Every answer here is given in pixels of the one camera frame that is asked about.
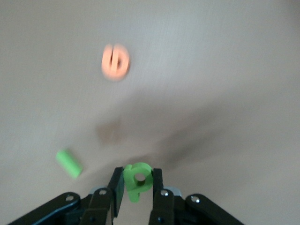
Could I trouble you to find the green foam letter l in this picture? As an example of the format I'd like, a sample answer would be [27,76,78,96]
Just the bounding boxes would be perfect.
[55,148,83,180]

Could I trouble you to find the green foam letter d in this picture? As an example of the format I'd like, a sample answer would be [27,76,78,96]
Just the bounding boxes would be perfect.
[123,162,154,203]

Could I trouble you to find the orange foam letter e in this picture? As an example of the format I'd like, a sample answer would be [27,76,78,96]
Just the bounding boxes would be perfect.
[101,43,131,82]

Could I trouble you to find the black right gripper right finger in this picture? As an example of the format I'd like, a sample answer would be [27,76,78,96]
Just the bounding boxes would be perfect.
[149,168,179,225]

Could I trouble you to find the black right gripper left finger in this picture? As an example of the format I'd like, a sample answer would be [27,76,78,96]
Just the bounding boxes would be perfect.
[81,166,125,225]

